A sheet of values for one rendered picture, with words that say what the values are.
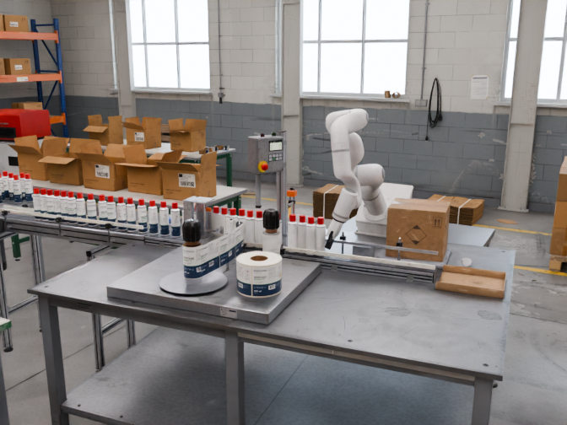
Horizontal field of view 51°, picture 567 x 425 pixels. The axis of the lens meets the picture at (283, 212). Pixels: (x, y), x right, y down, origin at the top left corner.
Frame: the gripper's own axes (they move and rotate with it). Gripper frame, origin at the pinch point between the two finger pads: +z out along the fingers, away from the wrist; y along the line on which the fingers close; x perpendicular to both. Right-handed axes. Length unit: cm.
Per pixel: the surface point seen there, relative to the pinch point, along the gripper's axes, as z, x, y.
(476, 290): -17, 73, 13
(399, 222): -20.5, 26.6, -20.7
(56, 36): 99, -650, -532
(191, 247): 3, -45, 64
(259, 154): -29, -52, 0
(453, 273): -11, 62, -11
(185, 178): 51, -147, -116
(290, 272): 9.0, -6.7, 30.3
